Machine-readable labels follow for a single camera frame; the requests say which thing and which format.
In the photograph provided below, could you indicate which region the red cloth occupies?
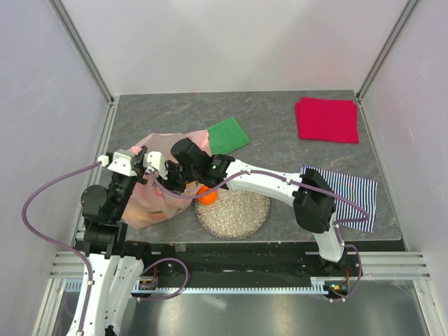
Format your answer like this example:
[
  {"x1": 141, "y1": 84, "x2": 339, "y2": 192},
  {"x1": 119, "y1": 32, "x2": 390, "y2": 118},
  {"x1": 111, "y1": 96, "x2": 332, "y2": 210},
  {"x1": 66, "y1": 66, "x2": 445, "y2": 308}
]
[{"x1": 295, "y1": 97, "x2": 359, "y2": 144}]

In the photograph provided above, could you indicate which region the grey slotted cable duct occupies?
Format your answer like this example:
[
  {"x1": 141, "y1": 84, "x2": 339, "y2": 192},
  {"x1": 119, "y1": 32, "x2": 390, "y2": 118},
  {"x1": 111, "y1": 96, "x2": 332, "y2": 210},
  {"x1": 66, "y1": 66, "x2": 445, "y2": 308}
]
[{"x1": 64, "y1": 276, "x2": 330, "y2": 294}]

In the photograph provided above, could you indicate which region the green cloth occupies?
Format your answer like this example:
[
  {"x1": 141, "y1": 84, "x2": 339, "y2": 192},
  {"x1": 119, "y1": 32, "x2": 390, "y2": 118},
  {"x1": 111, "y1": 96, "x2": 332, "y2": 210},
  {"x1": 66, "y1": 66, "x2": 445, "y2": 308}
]
[{"x1": 207, "y1": 117, "x2": 250, "y2": 155}]

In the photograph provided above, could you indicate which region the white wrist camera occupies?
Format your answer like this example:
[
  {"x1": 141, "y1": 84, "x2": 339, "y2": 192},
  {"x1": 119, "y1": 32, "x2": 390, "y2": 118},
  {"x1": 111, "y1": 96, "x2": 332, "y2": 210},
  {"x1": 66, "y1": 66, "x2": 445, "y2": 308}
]
[
  {"x1": 97, "y1": 149, "x2": 137, "y2": 177},
  {"x1": 143, "y1": 151, "x2": 167, "y2": 180}
]

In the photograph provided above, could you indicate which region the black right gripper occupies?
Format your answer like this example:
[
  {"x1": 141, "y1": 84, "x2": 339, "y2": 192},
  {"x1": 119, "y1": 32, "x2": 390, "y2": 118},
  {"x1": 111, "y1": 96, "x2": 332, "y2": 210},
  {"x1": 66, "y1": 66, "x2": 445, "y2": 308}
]
[{"x1": 155, "y1": 160, "x2": 199, "y2": 197}]

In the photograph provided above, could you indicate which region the round speckled plate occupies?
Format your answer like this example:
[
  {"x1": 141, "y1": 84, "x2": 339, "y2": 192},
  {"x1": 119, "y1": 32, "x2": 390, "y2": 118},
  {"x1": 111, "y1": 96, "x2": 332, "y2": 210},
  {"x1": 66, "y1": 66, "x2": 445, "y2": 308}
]
[{"x1": 195, "y1": 189, "x2": 271, "y2": 240}]

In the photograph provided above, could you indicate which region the orange tangerine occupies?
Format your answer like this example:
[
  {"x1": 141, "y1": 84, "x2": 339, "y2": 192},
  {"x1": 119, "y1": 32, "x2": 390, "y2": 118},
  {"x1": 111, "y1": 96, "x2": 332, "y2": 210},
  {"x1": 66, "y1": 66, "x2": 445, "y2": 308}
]
[{"x1": 197, "y1": 185, "x2": 218, "y2": 206}]

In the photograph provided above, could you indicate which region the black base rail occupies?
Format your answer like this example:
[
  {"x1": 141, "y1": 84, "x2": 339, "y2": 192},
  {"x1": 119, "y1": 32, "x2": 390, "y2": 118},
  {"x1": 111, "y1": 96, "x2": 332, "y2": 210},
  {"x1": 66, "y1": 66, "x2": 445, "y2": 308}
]
[{"x1": 118, "y1": 239, "x2": 365, "y2": 290}]

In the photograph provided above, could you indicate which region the blue white striped cloth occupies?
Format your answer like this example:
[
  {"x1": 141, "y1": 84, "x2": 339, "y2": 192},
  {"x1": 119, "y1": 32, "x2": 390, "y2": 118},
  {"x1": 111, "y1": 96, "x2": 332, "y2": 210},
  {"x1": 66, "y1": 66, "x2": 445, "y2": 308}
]
[{"x1": 300, "y1": 165, "x2": 378, "y2": 233}]

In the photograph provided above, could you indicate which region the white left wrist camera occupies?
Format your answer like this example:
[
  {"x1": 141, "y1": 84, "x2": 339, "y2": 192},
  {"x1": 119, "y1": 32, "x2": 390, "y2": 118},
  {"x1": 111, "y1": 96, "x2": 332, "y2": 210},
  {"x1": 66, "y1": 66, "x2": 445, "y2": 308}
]
[{"x1": 97, "y1": 149, "x2": 137, "y2": 177}]

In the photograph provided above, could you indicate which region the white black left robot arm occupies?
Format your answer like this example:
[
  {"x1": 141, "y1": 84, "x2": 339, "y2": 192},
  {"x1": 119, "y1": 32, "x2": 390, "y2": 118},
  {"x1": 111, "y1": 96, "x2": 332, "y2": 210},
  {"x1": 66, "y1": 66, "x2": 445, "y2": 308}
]
[{"x1": 68, "y1": 146, "x2": 154, "y2": 335}]

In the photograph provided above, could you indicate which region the pink plastic bag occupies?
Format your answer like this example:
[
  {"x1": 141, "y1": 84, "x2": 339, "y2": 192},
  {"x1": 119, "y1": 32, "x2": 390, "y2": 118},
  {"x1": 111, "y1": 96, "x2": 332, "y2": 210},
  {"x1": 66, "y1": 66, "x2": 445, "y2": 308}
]
[{"x1": 122, "y1": 130, "x2": 211, "y2": 230}]

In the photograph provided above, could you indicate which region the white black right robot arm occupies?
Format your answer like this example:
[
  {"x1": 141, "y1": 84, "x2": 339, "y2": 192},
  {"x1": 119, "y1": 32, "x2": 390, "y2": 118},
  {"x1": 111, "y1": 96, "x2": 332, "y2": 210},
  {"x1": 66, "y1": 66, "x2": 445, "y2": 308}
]
[{"x1": 158, "y1": 138, "x2": 346, "y2": 276}]

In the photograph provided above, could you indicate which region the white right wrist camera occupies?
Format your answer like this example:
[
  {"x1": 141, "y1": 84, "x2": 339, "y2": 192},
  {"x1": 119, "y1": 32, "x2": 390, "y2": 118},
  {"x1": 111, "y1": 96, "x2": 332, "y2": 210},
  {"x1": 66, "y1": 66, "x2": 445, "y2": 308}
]
[{"x1": 143, "y1": 151, "x2": 167, "y2": 180}]

